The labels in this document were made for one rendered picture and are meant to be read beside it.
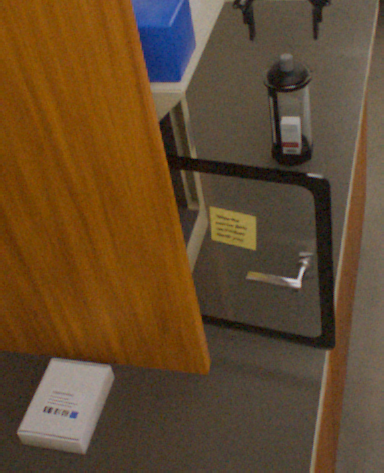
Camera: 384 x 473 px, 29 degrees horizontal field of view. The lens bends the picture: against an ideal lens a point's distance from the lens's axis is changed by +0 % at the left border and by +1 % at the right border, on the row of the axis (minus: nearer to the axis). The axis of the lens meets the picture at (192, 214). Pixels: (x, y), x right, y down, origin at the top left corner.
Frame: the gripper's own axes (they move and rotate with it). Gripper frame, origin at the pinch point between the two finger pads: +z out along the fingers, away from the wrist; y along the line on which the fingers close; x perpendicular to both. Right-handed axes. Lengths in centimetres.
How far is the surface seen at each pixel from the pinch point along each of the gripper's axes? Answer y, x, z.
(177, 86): -5, -57, -24
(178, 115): -17.3, -25.8, 3.3
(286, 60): 0.4, -1.1, 6.2
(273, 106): -2.9, -3.5, 16.6
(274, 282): 8, -65, 6
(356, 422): 15, -14, 127
